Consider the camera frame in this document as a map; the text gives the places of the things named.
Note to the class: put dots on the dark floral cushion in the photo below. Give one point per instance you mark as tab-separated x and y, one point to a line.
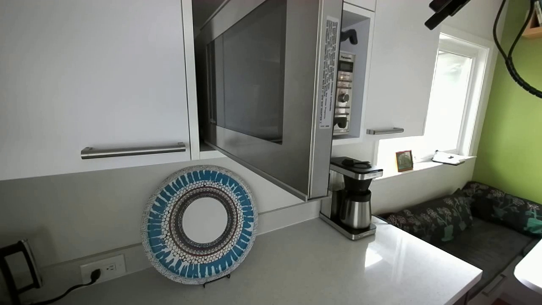
434	220

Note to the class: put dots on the white paper stack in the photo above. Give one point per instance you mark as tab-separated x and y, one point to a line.
451	158

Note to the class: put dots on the dark bench seat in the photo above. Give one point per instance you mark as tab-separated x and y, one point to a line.
485	247

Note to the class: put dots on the white wall outlet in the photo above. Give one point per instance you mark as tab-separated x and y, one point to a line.
111	266

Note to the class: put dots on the green floral cushion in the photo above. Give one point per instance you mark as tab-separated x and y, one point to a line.
509	205

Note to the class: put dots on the small wooden wall shelf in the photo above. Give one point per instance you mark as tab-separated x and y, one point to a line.
536	31

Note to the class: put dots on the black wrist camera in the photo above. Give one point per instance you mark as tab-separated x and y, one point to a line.
446	12

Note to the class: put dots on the silver microwave oven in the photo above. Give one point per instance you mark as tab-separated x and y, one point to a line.
345	95

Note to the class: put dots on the dark framed picture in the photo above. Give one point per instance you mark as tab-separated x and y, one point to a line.
404	161

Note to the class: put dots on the black metal stand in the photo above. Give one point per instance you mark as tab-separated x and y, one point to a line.
4	276

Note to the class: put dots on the white framed window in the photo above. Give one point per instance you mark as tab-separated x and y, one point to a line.
451	95

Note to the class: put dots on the black steel coffee maker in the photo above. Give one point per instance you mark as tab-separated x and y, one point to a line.
356	208

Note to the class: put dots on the black plate stand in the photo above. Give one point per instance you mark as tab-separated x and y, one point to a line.
207	283

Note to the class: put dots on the blue patterned decorative plate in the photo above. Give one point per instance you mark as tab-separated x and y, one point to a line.
201	225

